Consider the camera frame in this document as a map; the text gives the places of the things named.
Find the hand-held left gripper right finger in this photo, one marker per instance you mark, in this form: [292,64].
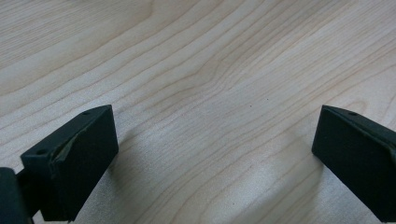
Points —
[355,155]

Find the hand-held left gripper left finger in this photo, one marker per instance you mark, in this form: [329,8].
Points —
[84,161]

